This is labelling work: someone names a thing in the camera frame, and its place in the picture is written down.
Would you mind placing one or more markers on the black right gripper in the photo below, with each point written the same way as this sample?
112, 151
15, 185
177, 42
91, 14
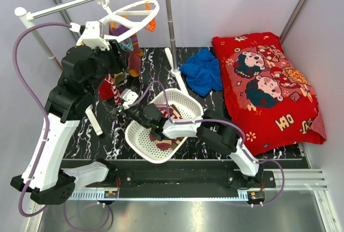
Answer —
120, 110

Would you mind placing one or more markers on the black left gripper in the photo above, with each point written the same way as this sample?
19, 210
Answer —
116, 54

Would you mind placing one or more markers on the red white striped sock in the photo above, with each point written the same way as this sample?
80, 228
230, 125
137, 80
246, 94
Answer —
108, 89

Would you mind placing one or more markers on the maroon beige sock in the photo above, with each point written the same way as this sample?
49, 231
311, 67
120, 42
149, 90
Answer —
166, 144

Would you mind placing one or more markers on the red white santa sock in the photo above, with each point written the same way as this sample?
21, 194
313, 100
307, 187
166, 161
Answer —
172, 113

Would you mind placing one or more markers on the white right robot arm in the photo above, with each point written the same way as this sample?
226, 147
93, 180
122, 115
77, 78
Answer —
220, 134

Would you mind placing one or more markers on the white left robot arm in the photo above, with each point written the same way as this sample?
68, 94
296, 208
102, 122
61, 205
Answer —
84, 70

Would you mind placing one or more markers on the white round clip hanger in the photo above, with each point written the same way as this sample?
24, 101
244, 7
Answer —
135, 16

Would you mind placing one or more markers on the white perforated plastic basket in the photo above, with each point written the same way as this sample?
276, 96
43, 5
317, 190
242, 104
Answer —
137, 137

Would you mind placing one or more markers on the teal plastic clip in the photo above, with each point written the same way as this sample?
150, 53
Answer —
126, 45

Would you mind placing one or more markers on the purple striped sock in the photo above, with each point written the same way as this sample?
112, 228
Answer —
135, 57

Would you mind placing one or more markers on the blue towel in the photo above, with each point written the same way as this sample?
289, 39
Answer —
202, 72

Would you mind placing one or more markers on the red cartoon print pillow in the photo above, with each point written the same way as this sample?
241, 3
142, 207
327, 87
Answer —
265, 95

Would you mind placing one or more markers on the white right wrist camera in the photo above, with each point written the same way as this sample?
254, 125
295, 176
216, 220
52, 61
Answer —
128, 98

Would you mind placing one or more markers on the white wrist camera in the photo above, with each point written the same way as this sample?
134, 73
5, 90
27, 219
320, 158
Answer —
92, 36
128, 98

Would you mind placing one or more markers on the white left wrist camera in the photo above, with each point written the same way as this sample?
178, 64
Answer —
92, 36

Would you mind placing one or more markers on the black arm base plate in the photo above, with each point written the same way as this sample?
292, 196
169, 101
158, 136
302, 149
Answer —
186, 179

